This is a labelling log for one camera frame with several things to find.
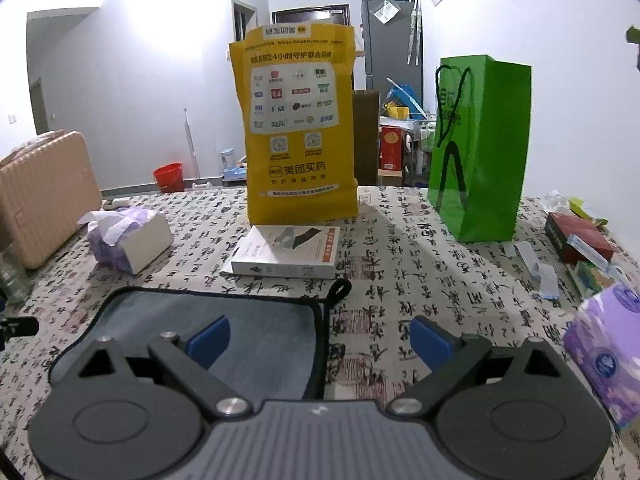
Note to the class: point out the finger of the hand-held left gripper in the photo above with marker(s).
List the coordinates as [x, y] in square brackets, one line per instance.
[20, 326]

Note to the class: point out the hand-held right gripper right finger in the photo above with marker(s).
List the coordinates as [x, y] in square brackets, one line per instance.
[430, 344]

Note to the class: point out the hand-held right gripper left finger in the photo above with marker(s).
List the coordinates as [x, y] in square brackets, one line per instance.
[210, 342]

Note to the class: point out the grey towel with black edging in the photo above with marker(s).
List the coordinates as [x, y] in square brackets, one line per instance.
[280, 320]

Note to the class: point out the calligraphy printed tablecloth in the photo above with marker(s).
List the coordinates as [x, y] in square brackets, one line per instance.
[400, 280]

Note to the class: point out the flat white cardboard box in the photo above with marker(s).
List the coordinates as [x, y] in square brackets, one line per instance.
[285, 255]

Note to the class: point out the purple and white tissue pack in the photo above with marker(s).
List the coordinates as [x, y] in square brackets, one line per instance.
[140, 240]

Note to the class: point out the clear plastic wrapper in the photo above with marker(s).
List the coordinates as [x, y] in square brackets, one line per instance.
[537, 270]

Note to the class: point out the beige suitcase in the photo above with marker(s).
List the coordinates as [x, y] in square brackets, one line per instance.
[45, 195]

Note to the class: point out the red plastic bucket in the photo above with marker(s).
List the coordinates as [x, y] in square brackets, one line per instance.
[168, 178]

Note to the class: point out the green printed packet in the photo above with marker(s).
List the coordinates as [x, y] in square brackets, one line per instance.
[592, 277]

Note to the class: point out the blue and white water dispenser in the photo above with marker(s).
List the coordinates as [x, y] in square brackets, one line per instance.
[232, 167]

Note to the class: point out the dark red box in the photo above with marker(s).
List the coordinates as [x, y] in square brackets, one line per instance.
[575, 237]

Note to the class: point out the crumpled clear plastic bag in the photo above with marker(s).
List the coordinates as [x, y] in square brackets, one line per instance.
[556, 201]

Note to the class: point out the green paper bag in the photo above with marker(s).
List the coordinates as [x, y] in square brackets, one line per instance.
[480, 160]

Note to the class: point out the white mop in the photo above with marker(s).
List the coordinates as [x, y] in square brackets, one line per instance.
[191, 145]

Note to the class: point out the red gift box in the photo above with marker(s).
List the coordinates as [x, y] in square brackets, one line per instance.
[392, 149]

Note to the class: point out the brown cardboard box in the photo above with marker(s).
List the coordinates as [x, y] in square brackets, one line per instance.
[366, 135]

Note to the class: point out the yellow paper delivery bag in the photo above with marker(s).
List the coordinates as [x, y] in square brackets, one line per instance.
[295, 125]

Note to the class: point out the blue plastic bag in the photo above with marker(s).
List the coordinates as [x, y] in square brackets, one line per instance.
[405, 96]

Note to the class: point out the grey refrigerator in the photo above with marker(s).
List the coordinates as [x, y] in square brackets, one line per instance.
[385, 55]

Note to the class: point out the white folded umbrella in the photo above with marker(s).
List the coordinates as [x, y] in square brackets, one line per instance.
[415, 30]

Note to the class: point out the dark wooden door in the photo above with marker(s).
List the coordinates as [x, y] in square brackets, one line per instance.
[310, 17]

